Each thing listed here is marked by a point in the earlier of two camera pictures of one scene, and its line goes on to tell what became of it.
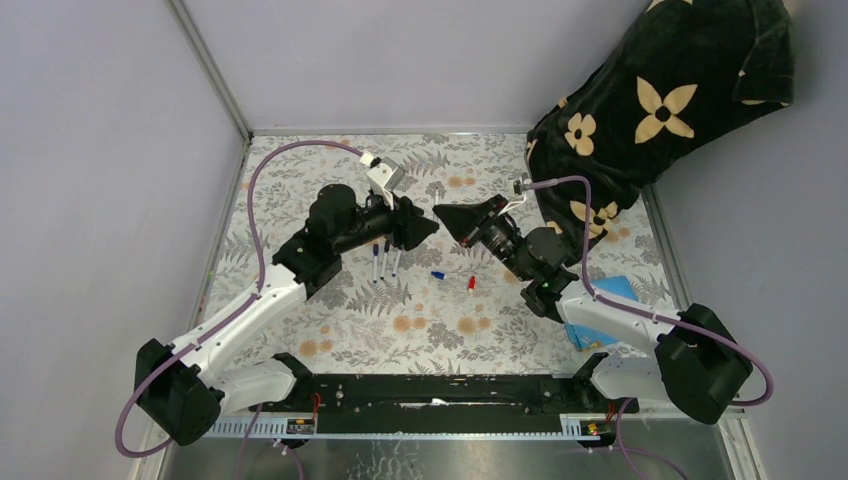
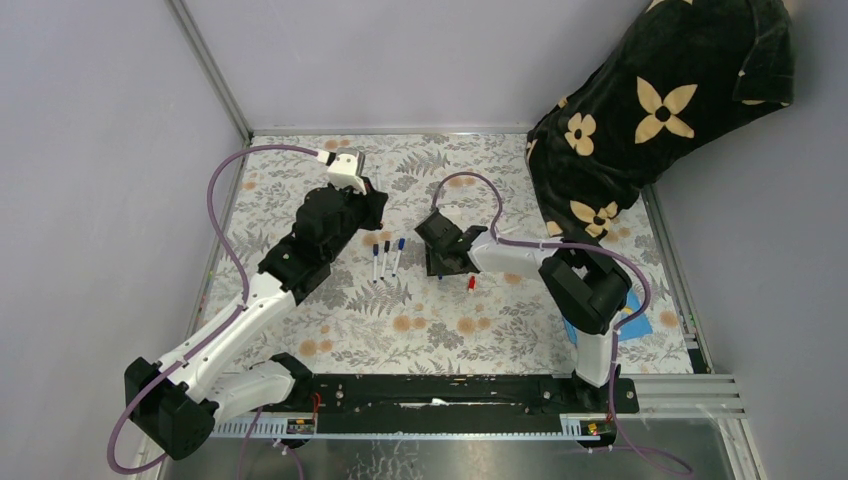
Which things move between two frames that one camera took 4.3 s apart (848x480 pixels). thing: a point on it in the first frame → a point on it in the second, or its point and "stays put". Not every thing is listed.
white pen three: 386,251 stays put
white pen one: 396,262 stays put
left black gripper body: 398,227 → 358,213
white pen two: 375,253 stays put
